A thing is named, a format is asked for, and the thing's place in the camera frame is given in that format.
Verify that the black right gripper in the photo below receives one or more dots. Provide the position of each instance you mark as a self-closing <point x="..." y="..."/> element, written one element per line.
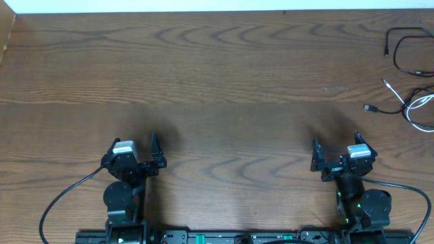
<point x="338" y="169"/>

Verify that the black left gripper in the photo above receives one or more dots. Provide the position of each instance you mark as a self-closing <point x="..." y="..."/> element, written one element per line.
<point x="141" y="166"/>

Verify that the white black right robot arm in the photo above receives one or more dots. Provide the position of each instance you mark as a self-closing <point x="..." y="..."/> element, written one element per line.
<point x="366" y="212"/>

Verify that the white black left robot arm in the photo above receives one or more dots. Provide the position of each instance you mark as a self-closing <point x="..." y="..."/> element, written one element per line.
<point x="124" y="198"/>

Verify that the black mounting rail base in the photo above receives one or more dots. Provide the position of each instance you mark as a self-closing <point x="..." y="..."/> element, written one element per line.
<point x="306" y="235"/>

